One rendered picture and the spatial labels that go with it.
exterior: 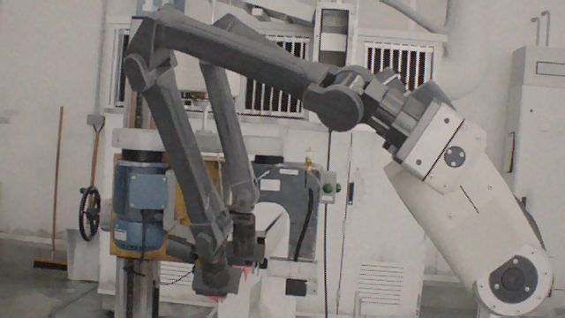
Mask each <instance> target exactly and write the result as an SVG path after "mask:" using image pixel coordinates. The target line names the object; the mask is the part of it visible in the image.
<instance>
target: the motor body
mask: <svg viewBox="0 0 565 318"><path fill-rule="evenodd" d="M116 164H117V165H116V166H115V178H114V194H113V209H112V211H113V212H114V213H116V214H117V216H114V217H112V218H113V233H112V238H113V240H114V242H115V245H116V246H117V247H118V248H120V249H124V250H128V251H139V252H141V250H142V239H143V216H142V215H141V214H140V211H141V209H136V208H129V207H128V202H127V200H126V198H127V183H128V174H129V173H132V172H133V173H154V174H161V175H166V172H167V170H168V167H169V163H167V162H164V161H139V160H130V158H117V159H116ZM149 210H150V214H149V215H148V217H147V227H146V242H145V251H148V252H153V251H156V250H158V249H160V248H161V247H162V245H163V242H164V233H165V230H164V229H163V221H156V219H155V218H154V211H158V212H159V210H161V209H149Z"/></svg>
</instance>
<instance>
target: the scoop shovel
mask: <svg viewBox="0 0 565 318"><path fill-rule="evenodd" d="M103 120H104V122H103V124H102V126H101V128H100V129H99V131H98V132H97V130H96V128H95V126H94V125H93V127H94V130H95V137H94V152H93V160H92V168H91V176H90V183H89V185H93V184H94V174H95V165H96V156H97V149H98V141H99V132H100V130H101V129H102V128H103V126H104V125H105V117H103ZM92 197H93V195H90V194H89V199H88V206H87V207H88V208H89V207H90V208H91V206H92V203H93V198H92ZM65 229H66V232H67V254H68V279H71V280H92V281H96V282H97V283H98V263H99V238H100V232H99V231H97V233H96V235H95V237H94V239H93V240H91V241H89V242H86V241H85V240H84V239H83V238H82V236H81V235H80V233H79V229H70V228H65ZM85 233H86V235H87V236H90V234H91V231H90V221H89V219H87V220H86V230H85Z"/></svg>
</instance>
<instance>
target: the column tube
mask: <svg viewBox="0 0 565 318"><path fill-rule="evenodd" d="M142 20H143V19H131V24H130V39H129V44H130V42H131V40H132V37H133V36H134V35H135V33H136V31H137V30H138V28H139V25H140V23H141V22H142ZM136 96H137V92H135V91H132V88H131V86H130V83H129V81H128V79H127V77H126V85H125V91H124V116H123V128H133V129H134V127H135V125H134V123H135V116H136V115H135V107H136ZM145 100H146V99H145V96H144V98H143V102H142V114H141V129H148V130H157V129H156V127H155V124H154V120H153V118H152V115H151V113H150V110H149V108H148V106H147V103H146V101H145ZM127 262H128V257H124V256H116V263H117V270H116V285H115V294H116V300H115V315H114V318H126V309H127V308H126V304H127V300H128V299H127V297H126V291H127V280H128V279H127V274H128V271H126V270H123V267H124V266H126V265H127ZM161 265H162V261H154V260H144V259H143V263H142V264H141V265H135V269H134V271H135V272H138V273H141V274H144V275H146V277H144V276H139V275H135V274H134V279H133V282H134V284H133V310H132V311H133V313H132V318H153V312H154V285H153V279H154V280H158V277H157V276H159V278H160V280H161Z"/></svg>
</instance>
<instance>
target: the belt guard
mask: <svg viewBox="0 0 565 318"><path fill-rule="evenodd" d="M194 135H195V137H196V140H197V142H198V145H199V148H200V152H201V153H222V147H221V142H220V140H219V136H218V133H216V134H214V133H198V132H195V133H194ZM244 139H245V145H246V149H247V153H248V154H251V155H283V148H284V138H281V137H268V136H253V135H244ZM111 146H112V147H113V148H126V149H138V150H154V151H166V150H165V148H164V146H163V144H162V140H161V139H160V136H159V133H158V132H157V130H148V129H133V128H113V129H112V142H111Z"/></svg>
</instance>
